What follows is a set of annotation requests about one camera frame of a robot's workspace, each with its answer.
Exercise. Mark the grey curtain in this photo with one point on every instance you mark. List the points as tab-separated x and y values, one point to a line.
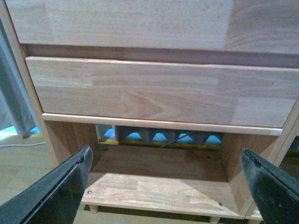
15	107

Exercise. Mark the wooden drawer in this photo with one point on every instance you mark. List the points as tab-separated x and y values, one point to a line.
177	92
259	26

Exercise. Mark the upper wooden drawer front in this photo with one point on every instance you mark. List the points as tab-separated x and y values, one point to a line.
259	26

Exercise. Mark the lower wooden drawer front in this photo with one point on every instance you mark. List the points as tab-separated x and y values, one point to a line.
177	92

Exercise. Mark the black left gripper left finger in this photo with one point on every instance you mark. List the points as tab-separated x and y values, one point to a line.
55	198

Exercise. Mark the light wooden shelf cabinet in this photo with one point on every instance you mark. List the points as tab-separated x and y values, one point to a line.
180	181

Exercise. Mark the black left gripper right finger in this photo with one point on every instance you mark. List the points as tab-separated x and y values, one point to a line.
275	192

